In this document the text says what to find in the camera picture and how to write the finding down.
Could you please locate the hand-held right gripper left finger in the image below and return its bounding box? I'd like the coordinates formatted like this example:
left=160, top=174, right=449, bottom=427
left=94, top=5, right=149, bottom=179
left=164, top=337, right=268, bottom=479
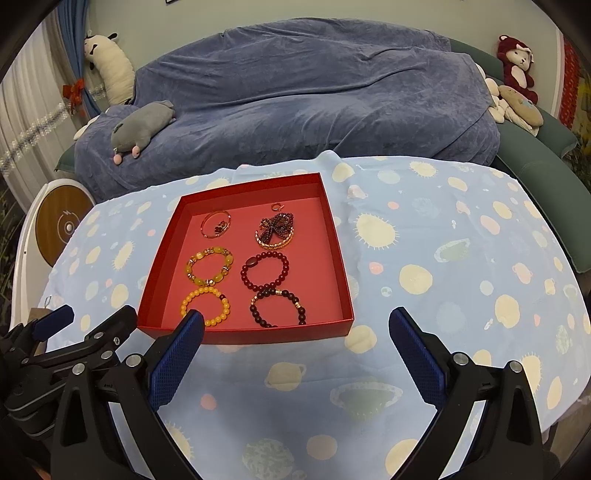
left=50, top=308, right=206, bottom=480

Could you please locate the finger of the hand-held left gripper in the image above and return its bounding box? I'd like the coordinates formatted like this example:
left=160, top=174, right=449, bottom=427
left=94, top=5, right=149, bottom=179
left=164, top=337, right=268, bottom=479
left=9, top=305, right=75, bottom=356
left=23, top=306, right=139, bottom=384

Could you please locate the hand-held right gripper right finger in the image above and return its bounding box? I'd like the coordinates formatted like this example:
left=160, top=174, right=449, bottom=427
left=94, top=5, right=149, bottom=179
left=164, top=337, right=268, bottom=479
left=388, top=307, right=561, bottom=480

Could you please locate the yellow bead bracelet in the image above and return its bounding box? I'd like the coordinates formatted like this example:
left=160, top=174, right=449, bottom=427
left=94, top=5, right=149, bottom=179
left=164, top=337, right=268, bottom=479
left=180, top=286, right=230, bottom=328

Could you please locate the yellow crystal bracelet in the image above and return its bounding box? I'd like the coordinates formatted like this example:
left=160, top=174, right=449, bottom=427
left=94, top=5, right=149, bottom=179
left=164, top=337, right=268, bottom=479
left=186, top=247, right=235, bottom=286

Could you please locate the dark bracelet with gold beads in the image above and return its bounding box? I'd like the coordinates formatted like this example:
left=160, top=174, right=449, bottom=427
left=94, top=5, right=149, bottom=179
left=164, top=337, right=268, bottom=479
left=249, top=287, right=308, bottom=329

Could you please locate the dark red bead bracelet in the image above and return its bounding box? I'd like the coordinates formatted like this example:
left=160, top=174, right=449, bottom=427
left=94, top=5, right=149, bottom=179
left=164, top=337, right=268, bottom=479
left=240, top=251, right=290, bottom=291

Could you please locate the red cardboard box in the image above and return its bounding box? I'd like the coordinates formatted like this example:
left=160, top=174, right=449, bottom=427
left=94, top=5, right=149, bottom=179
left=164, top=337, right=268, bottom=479
left=137, top=172, right=355, bottom=346

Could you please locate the white device with wooden disc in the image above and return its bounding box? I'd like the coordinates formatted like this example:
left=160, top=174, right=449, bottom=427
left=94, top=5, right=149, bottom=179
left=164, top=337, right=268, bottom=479
left=11, top=180, right=95, bottom=324

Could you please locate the blue planet print tablecloth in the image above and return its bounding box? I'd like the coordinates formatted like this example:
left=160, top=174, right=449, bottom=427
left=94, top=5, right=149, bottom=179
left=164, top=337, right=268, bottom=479
left=41, top=150, right=585, bottom=480

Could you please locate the thin red bangle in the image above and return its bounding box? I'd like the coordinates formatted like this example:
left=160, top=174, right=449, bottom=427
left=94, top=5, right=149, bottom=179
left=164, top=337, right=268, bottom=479
left=201, top=210, right=232, bottom=239

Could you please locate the white curtain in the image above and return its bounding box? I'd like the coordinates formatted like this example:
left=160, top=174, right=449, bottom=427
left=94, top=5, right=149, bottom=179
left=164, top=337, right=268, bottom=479
left=0, top=69, right=88, bottom=195

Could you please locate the grey mole plush toy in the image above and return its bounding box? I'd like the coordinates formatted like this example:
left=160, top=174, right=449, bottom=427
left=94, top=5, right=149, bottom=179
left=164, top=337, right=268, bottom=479
left=111, top=100, right=177, bottom=165

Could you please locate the green sofa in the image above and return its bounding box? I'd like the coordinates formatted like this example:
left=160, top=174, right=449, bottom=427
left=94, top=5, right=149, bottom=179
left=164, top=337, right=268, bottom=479
left=55, top=37, right=580, bottom=273

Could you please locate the red ribbon bow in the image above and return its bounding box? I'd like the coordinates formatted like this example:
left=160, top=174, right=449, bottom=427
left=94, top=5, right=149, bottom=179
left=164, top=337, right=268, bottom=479
left=62, top=78, right=86, bottom=104

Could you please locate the white cow plush toy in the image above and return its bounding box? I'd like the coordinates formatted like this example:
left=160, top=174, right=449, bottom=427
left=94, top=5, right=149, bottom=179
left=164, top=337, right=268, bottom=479
left=83, top=31, right=136, bottom=107

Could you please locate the green plant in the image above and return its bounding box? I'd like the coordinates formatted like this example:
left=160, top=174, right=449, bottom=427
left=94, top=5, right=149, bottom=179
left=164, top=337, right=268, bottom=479
left=570, top=134, right=591, bottom=185

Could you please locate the beige plush toy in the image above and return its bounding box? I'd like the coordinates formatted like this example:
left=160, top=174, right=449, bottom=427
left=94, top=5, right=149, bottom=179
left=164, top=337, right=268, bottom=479
left=485, top=76, right=543, bottom=137

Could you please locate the blue sofa blanket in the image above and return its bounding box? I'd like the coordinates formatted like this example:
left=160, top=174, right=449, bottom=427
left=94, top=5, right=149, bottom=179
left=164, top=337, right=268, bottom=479
left=74, top=18, right=502, bottom=204

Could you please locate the blue curtain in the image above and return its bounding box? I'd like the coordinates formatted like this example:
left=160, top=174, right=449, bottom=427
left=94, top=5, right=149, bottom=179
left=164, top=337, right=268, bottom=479
left=46, top=0, right=105, bottom=116

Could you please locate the red monkey plush toy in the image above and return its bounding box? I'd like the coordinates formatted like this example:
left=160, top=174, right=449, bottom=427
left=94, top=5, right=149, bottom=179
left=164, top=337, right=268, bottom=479
left=497, top=34, right=539, bottom=104

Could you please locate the gold chain bangle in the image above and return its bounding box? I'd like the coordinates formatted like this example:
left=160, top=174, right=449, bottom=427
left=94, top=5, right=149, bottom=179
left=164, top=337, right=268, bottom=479
left=255, top=226, right=296, bottom=251

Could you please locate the red patterned wall hanging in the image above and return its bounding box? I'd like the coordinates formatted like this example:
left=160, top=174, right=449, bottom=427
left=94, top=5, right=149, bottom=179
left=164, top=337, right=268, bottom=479
left=561, top=37, right=587, bottom=130

